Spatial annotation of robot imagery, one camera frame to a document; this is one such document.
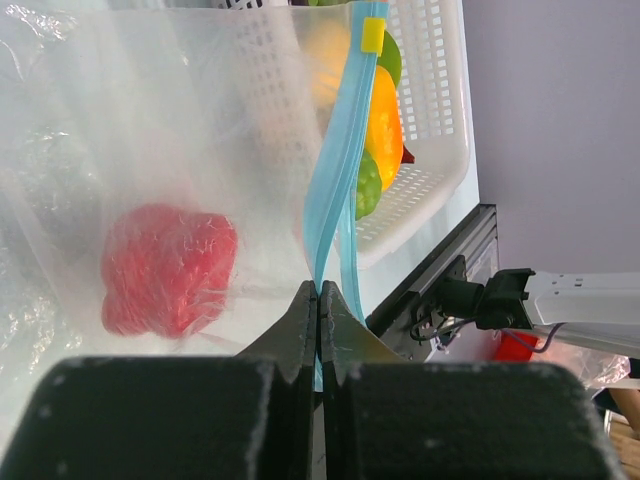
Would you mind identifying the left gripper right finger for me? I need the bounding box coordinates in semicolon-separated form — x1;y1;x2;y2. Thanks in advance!
319;281;625;479

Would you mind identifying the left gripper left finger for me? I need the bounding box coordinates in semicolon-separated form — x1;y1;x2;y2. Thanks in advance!
1;281;318;479

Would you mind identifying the red bell pepper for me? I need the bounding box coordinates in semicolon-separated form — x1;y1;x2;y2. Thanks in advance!
101;203;238;339

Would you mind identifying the clear zip top bag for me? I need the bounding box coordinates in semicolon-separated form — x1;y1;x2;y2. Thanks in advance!
1;1;389;392

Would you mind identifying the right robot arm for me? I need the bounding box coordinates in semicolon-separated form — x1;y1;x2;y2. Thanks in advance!
437;269;639;359

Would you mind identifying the green lime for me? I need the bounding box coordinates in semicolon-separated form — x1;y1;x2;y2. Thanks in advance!
355;150;382;220

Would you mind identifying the dark red plum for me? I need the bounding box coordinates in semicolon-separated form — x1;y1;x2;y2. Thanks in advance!
401;146;415;164

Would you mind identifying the orange papaya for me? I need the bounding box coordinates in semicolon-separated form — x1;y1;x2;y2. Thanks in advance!
365;65;404;191

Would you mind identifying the white plastic basket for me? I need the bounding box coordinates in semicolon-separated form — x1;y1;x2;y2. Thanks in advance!
219;0;474;269

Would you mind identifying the green leaf vegetable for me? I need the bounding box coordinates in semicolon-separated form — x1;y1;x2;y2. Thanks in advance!
377;31;402;87

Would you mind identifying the yellow lemon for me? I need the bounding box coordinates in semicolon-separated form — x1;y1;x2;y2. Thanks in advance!
304;21;351;108

